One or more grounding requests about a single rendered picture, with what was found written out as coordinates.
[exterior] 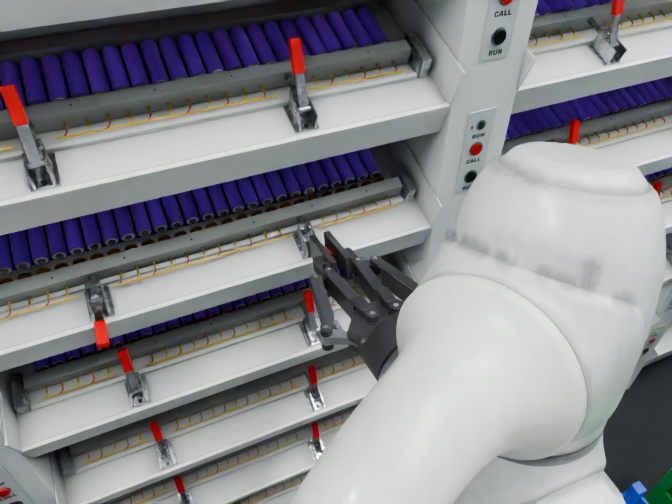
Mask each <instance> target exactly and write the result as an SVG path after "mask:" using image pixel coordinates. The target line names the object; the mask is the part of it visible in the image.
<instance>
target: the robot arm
mask: <svg viewBox="0 0 672 504"><path fill-rule="evenodd" d="M323 233H324V243H325V247H327V248H328V249H329V250H330V251H331V252H333V253H334V258H333V257H332V255H331V254H330V253H329V252H328V251H327V249H326V248H325V247H324V246H323V245H322V243H321V242H320V241H319V240H318V239H317V237H316V236H315V235H311V236H309V237H308V238H309V246H310V254H311V257H312V258H313V269H314V271H315V272H316V274H313V275H311V276H310V283H311V291H312V297H313V300H314V303H315V306H316V310H317V313H318V316H319V319H320V323H321V325H320V337H321V345H322V349H323V350H325V351H330V350H332V349H333V348H334V344H339V345H348V347H349V348H350V349H351V350H352V351H354V352H356V353H358V354H359V355H360V356H361V357H362V359H363V360H364V362H365V364H366V365H367V367H368V368H369V370H370V371H371V373H372V374H373V376H374V377H375V379H376V380H377V383H376V384H375V386H374V387H373V388H372V389H371V390H370V392H369V393H368V394H367V395H366V396H365V398H364V399H363V400H362V401H361V402H360V404H359V405H358V406H357V407H356V409H355V410H354V411H353V412H352V414H351V415H350V416H349V418H348V419H347V420H346V422H345V423H344V424H343V425H342V427H341V428H340V429H339V431H338V432H337V433H336V435H335V436H334V437H333V439H332V440H331V441H330V443H329V444H328V446H327V447H326V448H325V450H324V451H323V453H322V454H321V455H320V457H319V458H318V460H317V461H316V463H315V464H314V466H313V467H312V468H311V470H310V471H309V473H308V474H307V476H306V477H305V479H304V480H303V482H302V483H301V485H300V486H299V488H298V489H297V491H296V492H295V494H294V495H293V497H292V498H291V500H290V501H289V503H288V504H626V503H625V500H624V498H623V496H622V494H621V493H620V491H619V490H618V488H617V487H616V486H615V485H614V483H613V482H612V481H611V480H610V478H609V477H608V476H607V474H606V473H605V472H604V471H603V470H604V468H605V465H606V458H605V453H604V447H603V430H604V427H605V425H606V422H607V420H608V419H609V418H610V417H611V415H612V414H613V412H614V411H615V409H616V408H617V406H618V404H619V402H620V401H621V399H622V396H623V394H624V392H625V390H626V388H627V386H628V383H629V380H630V378H631V376H632V374H633V371H634V369H635V367H636V365H637V362H638V359H639V357H640V354H641V352H642V349H643V346H644V344H645V341H646V338H647V335H648V332H649V329H650V326H651V323H652V320H653V317H654V314H655V310H656V307H657V303H658V299H659V296H660V292H661V288H662V284H663V280H664V275H665V263H666V233H665V222H664V216H663V211H662V206H661V203H660V200H659V196H658V193H657V192H656V190H655V189H654V188H653V187H652V186H651V185H650V184H649V183H647V181H646V179H645V178H644V176H643V174H642V173H641V171H640V170H639V168H638V167H636V166H635V165H633V164H632V163H630V162H629V161H627V160H626V159H624V158H622V157H619V156H617V155H614V154H611V153H608V152H605V151H601V150H597V149H593V148H588V147H583V146H578V145H572V144H565V143H556V142H530V143H525V144H522V145H518V146H515V147H514V148H513V149H511V150H510V151H509V152H507V153H506V154H504V155H501V156H498V157H496V158H495V159H493V160H492V161H491V162H490V163H489V164H488V165H487V166H486V167H485V168H484V169H483V171H482V172H481V173H480V174H479V175H478V177H477V178H476V179H475V181H474V182H473V184H472V185H471V187H470V188H469V190H468V192H467V193H466V195H465V197H464V199H463V200H462V202H461V204H460V206H459V208H458V211H457V213H456V217H455V221H454V225H453V229H452V233H451V236H450V237H448V238H446V239H444V240H443V241H442V242H441V244H440V246H439V249H438V251H437V254H436V256H435V258H434V259H433V261H432V263H431V265H430V266H429V268H428V270H427V272H426V273H425V275H424V276H423V278H422V280H421V281H420V283H419V284H418V283H416V282H415V281H414V280H412V279H411V278H409V277H408V276H406V275H405V274H403V273H402V272H401V271H399V270H398V269H396V268H395V267H393V266H392V265H390V264H389V263H387V262H386V261H385V260H383V259H382V258H380V257H379V256H372V257H370V260H363V258H360V257H358V256H357V255H356V253H354V251H353V250H352V249H351V248H349V247H347V248H343V246H342V245H341V244H340V243H339V242H338V240H337V239H336V238H335V237H334V236H333V234H332V233H331V232H330V231H325V232H323ZM338 269H339V270H340V271H341V273H342V274H343V275H344V277H345V278H346V279H347V280H351V279H353V274H354V283H355V284H356V282H357V283H358V284H359V286H360V287H361V289H362V290H363V292H364V293H365V295H366V296H367V297H368V299H369V300H370V302H369V303H368V302H367V301H366V300H365V299H364V298H363V296H362V295H357V294H356V292H355V291H354V290H353V289H352V288H351V287H350V286H349V285H348V284H347V283H346V282H345V280H344V279H343V278H342V277H341V276H340V275H339V274H338ZM326 290H327V291H328V292H329V293H330V295H331V296H332V297H333V298H334V299H335V301H336V302H337V303H338V304H339V305H340V307H341V308H342V309H343V310H344V311H345V312H346V314H347V315H348V316H349V317H350V319H351V321H350V325H349V328H348V331H345V330H343V329H342V326H341V325H340V324H339V322H338V320H334V313H333V310H332V307H331V304H330V301H329V298H328V295H327V293H326ZM392 293H393V294H394V295H395V296H397V297H398V298H399V299H401V300H402V301H401V300H398V299H396V298H395V296H394V295H393V294H392Z"/></svg>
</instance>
